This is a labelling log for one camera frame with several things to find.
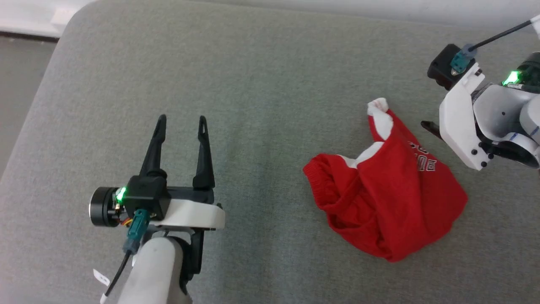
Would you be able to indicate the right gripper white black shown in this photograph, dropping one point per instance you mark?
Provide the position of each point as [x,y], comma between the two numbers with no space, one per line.
[457,122]

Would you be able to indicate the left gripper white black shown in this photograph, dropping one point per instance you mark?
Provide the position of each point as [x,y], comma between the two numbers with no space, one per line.
[194,213]

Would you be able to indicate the red and white garment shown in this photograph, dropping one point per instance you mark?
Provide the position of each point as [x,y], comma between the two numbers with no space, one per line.
[396,198]

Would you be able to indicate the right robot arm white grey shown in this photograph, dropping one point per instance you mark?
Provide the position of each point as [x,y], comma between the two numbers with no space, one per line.
[500,112]

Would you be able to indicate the grey fabric sofa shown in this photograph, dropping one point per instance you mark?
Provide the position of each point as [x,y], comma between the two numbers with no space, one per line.
[261,84]

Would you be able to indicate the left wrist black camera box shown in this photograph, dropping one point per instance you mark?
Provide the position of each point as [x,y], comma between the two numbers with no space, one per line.
[145,194]

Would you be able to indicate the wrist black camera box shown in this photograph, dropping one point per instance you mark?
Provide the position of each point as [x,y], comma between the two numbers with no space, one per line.
[145,194]
[441,67]

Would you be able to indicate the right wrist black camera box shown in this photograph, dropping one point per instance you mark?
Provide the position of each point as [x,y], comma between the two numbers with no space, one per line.
[441,67]

